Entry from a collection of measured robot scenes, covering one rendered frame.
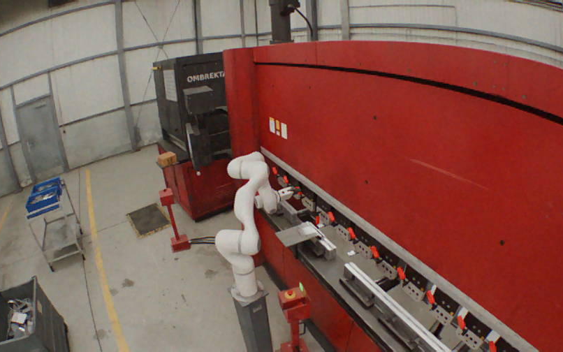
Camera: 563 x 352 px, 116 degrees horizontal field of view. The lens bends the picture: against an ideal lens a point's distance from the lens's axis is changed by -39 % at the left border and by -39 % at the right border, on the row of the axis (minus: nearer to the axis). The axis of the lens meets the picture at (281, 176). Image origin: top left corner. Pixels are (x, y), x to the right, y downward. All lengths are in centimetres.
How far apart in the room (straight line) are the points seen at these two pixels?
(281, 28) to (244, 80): 57
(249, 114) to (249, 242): 141
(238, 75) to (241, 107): 28
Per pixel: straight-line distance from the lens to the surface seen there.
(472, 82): 99
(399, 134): 123
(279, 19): 228
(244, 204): 145
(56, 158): 848
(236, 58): 246
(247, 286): 160
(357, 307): 178
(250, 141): 261
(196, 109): 257
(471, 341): 138
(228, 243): 143
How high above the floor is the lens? 225
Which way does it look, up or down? 25 degrees down
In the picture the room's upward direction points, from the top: 3 degrees counter-clockwise
